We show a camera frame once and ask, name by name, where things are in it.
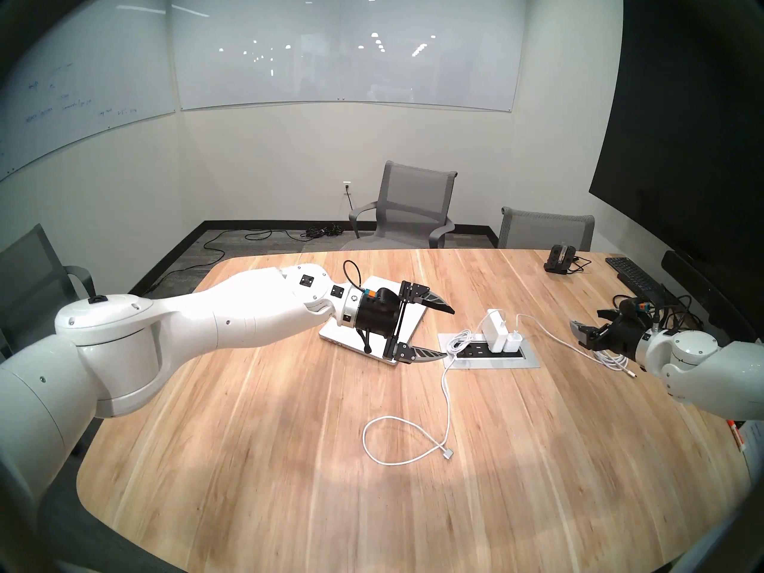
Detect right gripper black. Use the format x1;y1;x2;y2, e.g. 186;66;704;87
570;307;649;361

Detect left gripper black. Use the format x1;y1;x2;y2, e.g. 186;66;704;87
355;279;456;364

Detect white MagSafe charging cable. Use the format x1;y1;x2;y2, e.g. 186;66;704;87
362;311;496;467

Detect silver MacBook laptop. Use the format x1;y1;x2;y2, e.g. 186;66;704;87
318;275;434;365

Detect black controller charging dock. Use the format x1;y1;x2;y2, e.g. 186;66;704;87
543;244;578;275

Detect black keyboard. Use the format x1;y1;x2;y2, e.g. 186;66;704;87
605;257;669;304

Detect large white power adapter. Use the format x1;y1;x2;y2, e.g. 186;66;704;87
485;308;509;352

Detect grey table power outlet box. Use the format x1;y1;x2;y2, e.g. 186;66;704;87
438;332;541;370

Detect grey mesh chair without arms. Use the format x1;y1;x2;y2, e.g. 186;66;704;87
497;207;596;251

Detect grey mesh armchair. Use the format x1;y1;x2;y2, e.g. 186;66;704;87
340;160;459;251

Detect white printed paper sheet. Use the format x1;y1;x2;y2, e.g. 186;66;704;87
740;424;764;468

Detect large black TV screen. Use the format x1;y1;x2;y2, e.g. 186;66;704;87
588;0;764;280

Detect large clean glass whiteboard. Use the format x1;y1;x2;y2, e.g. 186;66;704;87
170;0;529;113

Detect dark grey office chair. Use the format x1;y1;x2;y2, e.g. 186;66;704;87
0;223;99;363

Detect glass whiteboard with writing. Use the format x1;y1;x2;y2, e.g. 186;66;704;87
0;0;180;181

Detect white USB cable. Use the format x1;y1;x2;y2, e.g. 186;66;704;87
512;313;638;378

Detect black tangled cables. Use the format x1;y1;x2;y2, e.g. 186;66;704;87
615;290;704;334

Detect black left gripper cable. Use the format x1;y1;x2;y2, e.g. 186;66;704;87
343;259;375;356

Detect black coiled cable bundle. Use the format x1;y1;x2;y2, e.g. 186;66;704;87
298;221;347;240

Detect long black floor cable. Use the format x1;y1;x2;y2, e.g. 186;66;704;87
143;227;311;295

